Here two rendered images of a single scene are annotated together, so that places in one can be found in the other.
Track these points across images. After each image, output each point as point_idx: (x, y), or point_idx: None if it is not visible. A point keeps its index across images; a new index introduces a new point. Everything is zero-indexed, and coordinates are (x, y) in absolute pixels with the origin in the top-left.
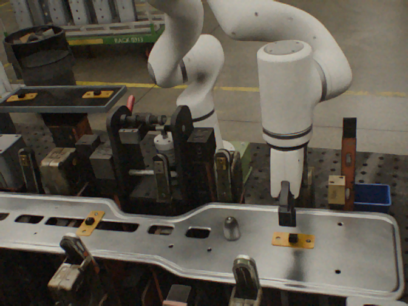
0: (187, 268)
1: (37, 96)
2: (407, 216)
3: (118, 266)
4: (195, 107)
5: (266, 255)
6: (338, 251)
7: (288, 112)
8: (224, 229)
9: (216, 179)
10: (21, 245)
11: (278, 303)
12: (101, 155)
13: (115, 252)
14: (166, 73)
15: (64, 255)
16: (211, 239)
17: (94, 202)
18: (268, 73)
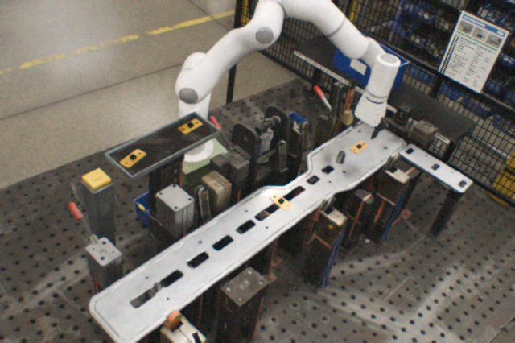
0: (351, 183)
1: (142, 150)
2: None
3: None
4: (206, 109)
5: (361, 159)
6: (374, 141)
7: (392, 84)
8: (342, 159)
9: (302, 141)
10: (273, 237)
11: None
12: (241, 163)
13: (317, 201)
14: (209, 91)
15: (297, 222)
16: (337, 167)
17: (259, 193)
18: (392, 71)
